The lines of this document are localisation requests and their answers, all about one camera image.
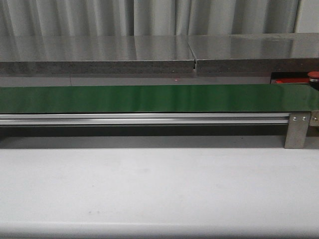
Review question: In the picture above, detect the white pleated curtain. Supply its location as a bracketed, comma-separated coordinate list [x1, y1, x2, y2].
[0, 0, 319, 36]

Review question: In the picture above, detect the red push button front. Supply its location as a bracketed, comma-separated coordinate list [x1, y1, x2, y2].
[308, 71, 319, 90]

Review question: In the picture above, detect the grey stone counter slab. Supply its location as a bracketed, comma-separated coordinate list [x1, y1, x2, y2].
[0, 36, 195, 87]
[188, 33, 319, 84]

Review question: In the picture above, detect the steel conveyor support bracket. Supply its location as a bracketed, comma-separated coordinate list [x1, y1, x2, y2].
[284, 113, 311, 149]

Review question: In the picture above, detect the grey stone counter slab right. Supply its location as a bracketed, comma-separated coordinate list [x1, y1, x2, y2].
[188, 33, 319, 84]

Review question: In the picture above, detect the red plastic tray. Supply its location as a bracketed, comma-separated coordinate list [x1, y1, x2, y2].
[272, 78, 309, 84]

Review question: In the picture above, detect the aluminium conveyor frame rail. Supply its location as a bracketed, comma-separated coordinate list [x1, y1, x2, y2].
[0, 113, 290, 126]

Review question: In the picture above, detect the green conveyor belt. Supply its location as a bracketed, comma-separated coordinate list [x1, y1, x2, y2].
[0, 84, 319, 114]

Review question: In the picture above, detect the steel conveyor end plate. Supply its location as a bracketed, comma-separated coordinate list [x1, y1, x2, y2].
[309, 110, 319, 127]

